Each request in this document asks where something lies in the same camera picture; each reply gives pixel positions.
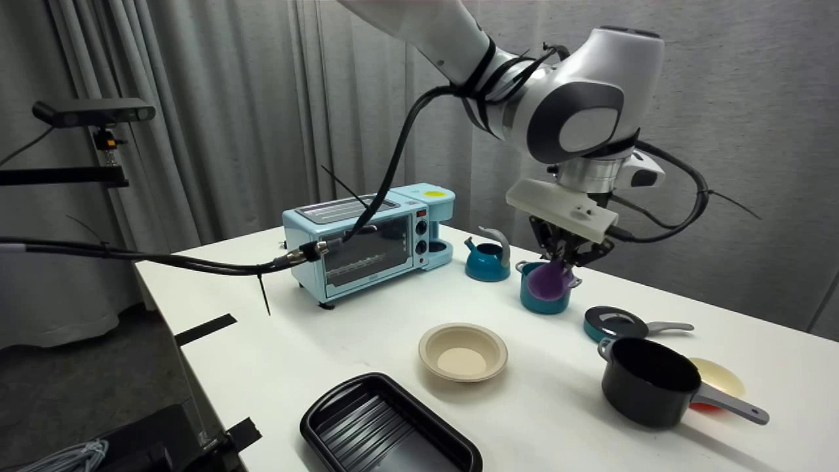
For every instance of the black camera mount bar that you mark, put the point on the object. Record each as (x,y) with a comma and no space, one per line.
(60,178)

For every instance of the small cream plate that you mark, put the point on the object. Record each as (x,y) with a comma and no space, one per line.
(721,378)

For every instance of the black camera on mount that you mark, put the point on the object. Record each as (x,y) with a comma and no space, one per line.
(91,112)

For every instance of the clear plastic bag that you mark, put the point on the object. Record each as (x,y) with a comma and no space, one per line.
(74,457)

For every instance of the teal toy pot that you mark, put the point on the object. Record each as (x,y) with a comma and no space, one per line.
(546,302)

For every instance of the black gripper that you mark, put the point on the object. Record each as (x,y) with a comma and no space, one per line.
(579,250)

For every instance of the black baking tray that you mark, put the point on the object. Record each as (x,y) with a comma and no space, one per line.
(382,428)

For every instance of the light blue toaster oven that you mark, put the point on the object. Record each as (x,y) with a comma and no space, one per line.
(356,252)

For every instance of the white bowl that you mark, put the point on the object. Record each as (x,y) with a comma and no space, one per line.
(461,355)

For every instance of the white wrist mount plate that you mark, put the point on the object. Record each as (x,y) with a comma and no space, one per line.
(559,208)

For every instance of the purple plushie ball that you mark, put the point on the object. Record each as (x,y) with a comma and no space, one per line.
(546,280)

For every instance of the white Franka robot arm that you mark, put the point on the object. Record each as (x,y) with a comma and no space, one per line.
(578,95)

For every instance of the black tape strip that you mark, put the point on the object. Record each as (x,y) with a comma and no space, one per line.
(205,328)
(241,433)

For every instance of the teal toy kettle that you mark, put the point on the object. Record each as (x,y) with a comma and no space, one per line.
(485,260)

